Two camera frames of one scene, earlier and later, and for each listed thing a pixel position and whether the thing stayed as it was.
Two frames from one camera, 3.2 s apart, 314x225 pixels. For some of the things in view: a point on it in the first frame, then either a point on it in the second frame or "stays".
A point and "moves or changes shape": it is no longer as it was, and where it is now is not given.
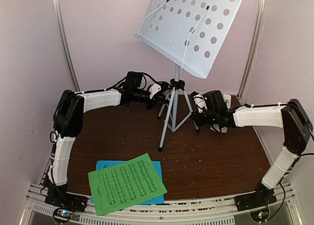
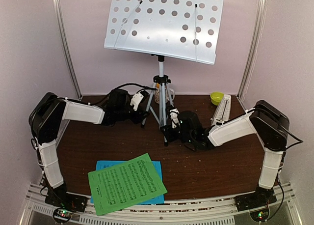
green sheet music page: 125,183 stays
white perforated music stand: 191,29 moves or changes shape
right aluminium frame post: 259,21 stays
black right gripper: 198,121 -> 169,136
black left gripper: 156,99 -> 139,117
